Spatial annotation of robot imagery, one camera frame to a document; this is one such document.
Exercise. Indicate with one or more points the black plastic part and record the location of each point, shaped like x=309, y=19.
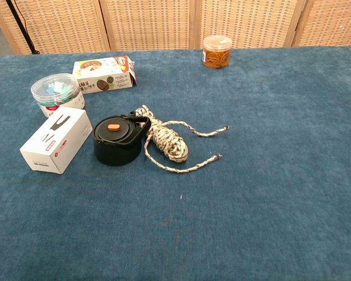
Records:
x=123, y=132

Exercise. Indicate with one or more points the small black round object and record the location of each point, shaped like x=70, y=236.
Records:
x=117, y=155

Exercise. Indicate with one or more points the chocolate cookie cardboard box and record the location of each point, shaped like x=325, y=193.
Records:
x=105, y=82

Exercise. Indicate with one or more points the white cardboard product box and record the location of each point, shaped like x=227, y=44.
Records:
x=52, y=146

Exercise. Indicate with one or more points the blue plush table mat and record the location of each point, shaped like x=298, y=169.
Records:
x=251, y=175

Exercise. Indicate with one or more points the clear jar of rubber bands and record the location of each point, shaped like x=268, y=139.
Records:
x=217, y=54

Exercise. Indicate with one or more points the woven wooden folding screen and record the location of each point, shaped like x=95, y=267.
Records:
x=149, y=23

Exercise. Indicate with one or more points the clear jar of binder clips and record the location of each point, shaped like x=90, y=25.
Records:
x=58, y=90

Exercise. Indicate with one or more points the black tripod stand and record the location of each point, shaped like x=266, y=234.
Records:
x=20, y=26

